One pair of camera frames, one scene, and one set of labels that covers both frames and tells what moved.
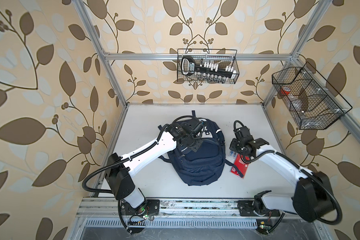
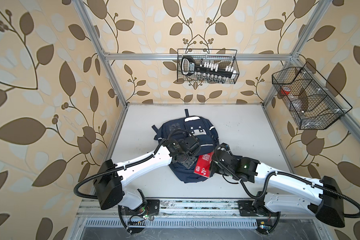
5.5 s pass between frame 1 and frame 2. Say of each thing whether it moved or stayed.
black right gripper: moved
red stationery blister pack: moved
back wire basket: stayed
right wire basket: stayed
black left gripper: moved
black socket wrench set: stayed
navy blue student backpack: moved
